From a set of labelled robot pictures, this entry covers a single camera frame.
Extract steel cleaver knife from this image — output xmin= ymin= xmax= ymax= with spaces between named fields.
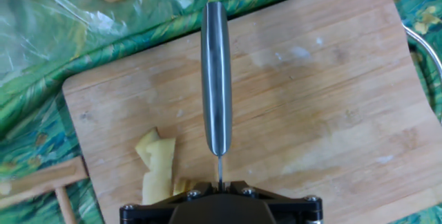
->
xmin=200 ymin=1 xmax=233 ymax=190

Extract thin yellow potato slice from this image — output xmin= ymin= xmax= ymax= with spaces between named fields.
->
xmin=142 ymin=137 xmax=177 ymax=206
xmin=172 ymin=178 xmax=198 ymax=196
xmin=134 ymin=127 xmax=162 ymax=169

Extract painted landscape tablecloth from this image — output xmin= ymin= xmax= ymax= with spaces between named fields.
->
xmin=0 ymin=0 xmax=442 ymax=224

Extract wooden cutting board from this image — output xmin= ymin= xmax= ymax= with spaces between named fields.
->
xmin=61 ymin=0 xmax=442 ymax=224

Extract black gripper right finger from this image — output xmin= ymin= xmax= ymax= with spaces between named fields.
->
xmin=221 ymin=180 xmax=324 ymax=224

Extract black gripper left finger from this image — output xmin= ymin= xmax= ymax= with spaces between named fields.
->
xmin=119 ymin=180 xmax=219 ymax=224

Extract clear plastic bag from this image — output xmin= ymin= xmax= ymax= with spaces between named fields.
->
xmin=0 ymin=0 xmax=249 ymax=86

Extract wooden peg rack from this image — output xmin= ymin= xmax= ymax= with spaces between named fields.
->
xmin=0 ymin=156 xmax=90 ymax=224

